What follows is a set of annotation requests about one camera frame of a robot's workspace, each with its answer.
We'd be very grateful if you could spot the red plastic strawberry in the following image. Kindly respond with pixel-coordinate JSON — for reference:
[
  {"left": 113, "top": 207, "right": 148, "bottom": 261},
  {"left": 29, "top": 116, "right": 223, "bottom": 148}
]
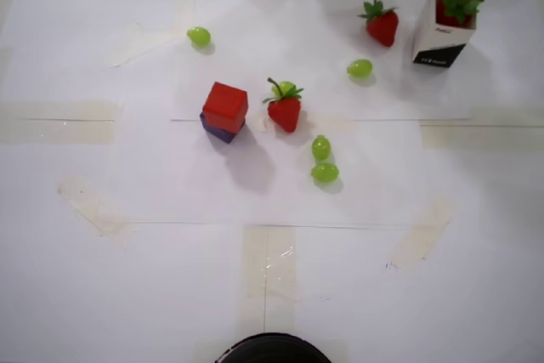
[
  {"left": 357, "top": 0, "right": 400, "bottom": 48},
  {"left": 436, "top": 0, "right": 486, "bottom": 27},
  {"left": 262, "top": 77, "right": 305, "bottom": 134}
]

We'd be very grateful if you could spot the white and black cardboard box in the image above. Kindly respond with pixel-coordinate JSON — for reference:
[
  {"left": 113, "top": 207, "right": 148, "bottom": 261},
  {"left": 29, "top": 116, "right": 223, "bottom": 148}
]
[{"left": 410, "top": 0, "right": 478, "bottom": 70}]

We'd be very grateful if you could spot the green plastic grape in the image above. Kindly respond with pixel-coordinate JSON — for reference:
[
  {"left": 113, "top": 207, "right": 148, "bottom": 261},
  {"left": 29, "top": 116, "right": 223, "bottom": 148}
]
[
  {"left": 272, "top": 80, "right": 298, "bottom": 97},
  {"left": 186, "top": 26, "right": 213, "bottom": 48},
  {"left": 346, "top": 58, "right": 374, "bottom": 80},
  {"left": 310, "top": 162, "right": 341, "bottom": 184},
  {"left": 311, "top": 134, "right": 332, "bottom": 161}
]

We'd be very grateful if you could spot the white paper sheet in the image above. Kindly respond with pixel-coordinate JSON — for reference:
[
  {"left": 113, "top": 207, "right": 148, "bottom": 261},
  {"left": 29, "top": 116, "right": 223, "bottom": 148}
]
[
  {"left": 169, "top": 0, "right": 473, "bottom": 122},
  {"left": 122, "top": 118, "right": 428, "bottom": 229}
]

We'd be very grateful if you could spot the yellowed tape strip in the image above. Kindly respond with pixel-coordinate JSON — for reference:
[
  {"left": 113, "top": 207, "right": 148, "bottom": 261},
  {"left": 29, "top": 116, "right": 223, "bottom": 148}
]
[
  {"left": 387, "top": 197, "right": 456, "bottom": 269},
  {"left": 419, "top": 119, "right": 544, "bottom": 150},
  {"left": 242, "top": 225, "right": 298, "bottom": 326},
  {"left": 0, "top": 100, "right": 119, "bottom": 146}
]

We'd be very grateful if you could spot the red wooden cube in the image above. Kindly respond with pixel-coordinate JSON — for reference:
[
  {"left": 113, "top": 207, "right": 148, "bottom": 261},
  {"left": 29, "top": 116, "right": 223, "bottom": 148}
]
[{"left": 201, "top": 82, "right": 249, "bottom": 133}]

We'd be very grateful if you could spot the purple wooden cube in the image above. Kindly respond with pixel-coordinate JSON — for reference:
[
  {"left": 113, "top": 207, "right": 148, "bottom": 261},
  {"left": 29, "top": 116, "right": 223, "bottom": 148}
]
[{"left": 199, "top": 111, "right": 247, "bottom": 145}]

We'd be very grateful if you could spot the black round base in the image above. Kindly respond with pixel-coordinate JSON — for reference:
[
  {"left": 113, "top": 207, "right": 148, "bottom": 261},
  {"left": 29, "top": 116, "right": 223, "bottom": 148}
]
[{"left": 215, "top": 332, "right": 333, "bottom": 363}]

